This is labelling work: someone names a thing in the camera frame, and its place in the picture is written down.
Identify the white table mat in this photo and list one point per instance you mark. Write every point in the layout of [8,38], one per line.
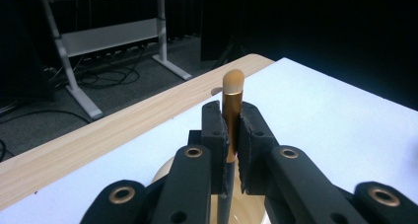
[328,125]

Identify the white metal desk frame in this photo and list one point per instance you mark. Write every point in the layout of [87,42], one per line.
[108,36]

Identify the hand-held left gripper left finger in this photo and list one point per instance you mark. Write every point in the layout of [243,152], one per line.
[213,135]

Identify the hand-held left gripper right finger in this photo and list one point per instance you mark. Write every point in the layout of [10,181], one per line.
[254,141]

